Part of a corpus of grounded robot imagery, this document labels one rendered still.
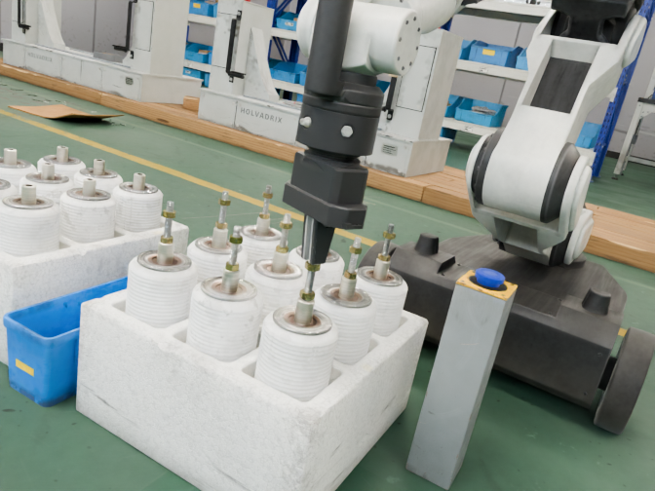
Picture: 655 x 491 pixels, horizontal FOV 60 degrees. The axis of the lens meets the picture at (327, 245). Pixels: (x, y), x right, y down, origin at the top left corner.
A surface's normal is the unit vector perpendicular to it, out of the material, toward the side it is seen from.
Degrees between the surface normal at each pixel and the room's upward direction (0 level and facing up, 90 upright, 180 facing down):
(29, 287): 90
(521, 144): 47
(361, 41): 90
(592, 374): 90
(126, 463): 0
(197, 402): 90
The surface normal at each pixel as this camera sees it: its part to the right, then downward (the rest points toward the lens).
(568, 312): -0.24, -0.54
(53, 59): -0.52, 0.18
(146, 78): 0.83, 0.31
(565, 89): -0.37, -0.31
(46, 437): 0.18, -0.93
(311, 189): -0.78, 0.06
